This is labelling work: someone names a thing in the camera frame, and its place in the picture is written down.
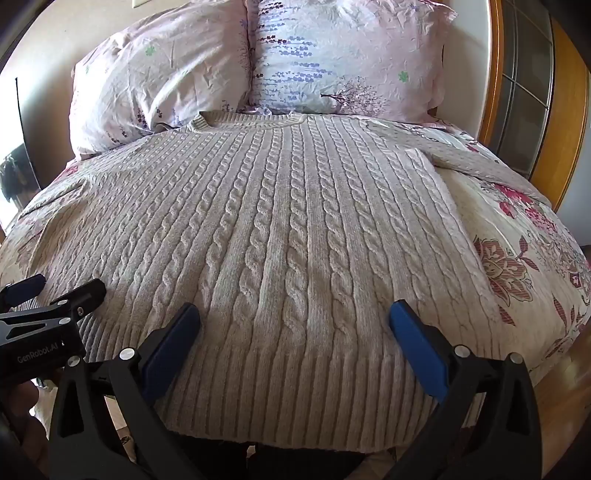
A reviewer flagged pink pillow with tree print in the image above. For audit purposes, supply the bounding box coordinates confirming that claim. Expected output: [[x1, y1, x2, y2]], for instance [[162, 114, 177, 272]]
[[245, 0, 459, 124]]

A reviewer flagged pink pillow with purple sprigs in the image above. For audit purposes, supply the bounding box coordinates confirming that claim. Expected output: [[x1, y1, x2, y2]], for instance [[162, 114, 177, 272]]
[[69, 0, 253, 160]]

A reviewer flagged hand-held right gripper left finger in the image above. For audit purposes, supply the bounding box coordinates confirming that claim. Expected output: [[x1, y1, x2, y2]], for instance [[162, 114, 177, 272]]
[[48, 302, 202, 480]]

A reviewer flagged beige cable-knit sweater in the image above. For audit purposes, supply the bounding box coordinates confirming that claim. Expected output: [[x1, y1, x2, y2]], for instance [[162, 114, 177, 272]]
[[0, 111, 551, 455]]

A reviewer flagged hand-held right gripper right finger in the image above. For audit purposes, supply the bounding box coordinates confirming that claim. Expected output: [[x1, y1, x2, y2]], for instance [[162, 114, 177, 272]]
[[389, 299, 542, 480]]

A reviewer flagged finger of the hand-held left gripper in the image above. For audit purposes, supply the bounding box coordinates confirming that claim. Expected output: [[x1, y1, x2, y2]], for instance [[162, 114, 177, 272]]
[[0, 274, 47, 309], [46, 278, 108, 325]]

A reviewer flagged cream floral bed sheet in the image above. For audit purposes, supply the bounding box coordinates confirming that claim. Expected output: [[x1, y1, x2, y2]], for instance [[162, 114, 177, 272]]
[[0, 108, 591, 416]]

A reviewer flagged thin black flat panel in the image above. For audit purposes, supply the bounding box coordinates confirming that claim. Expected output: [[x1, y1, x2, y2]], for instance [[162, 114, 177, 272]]
[[0, 76, 40, 209]]

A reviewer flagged wooden door with glass panes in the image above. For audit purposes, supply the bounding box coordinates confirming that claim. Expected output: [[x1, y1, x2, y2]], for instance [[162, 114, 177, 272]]
[[478, 0, 591, 214]]

